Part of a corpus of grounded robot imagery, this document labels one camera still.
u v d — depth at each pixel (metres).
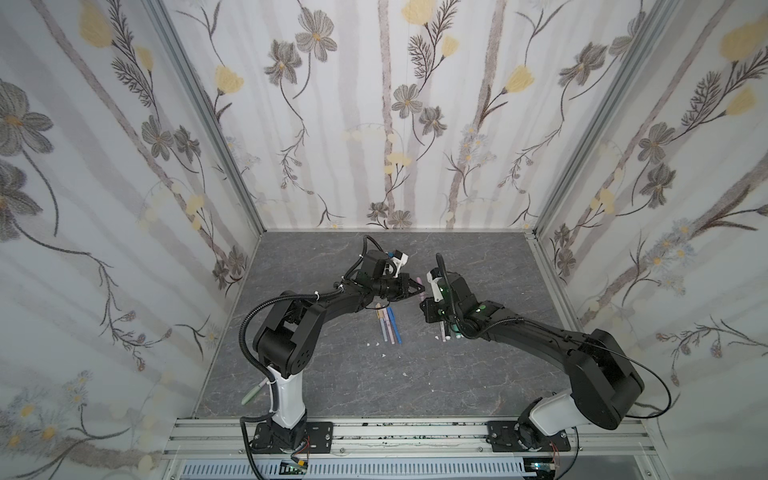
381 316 0.96
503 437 0.73
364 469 0.70
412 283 0.85
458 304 0.66
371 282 0.76
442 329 0.92
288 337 0.50
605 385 0.44
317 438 0.73
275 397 0.57
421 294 0.86
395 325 0.94
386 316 0.96
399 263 0.86
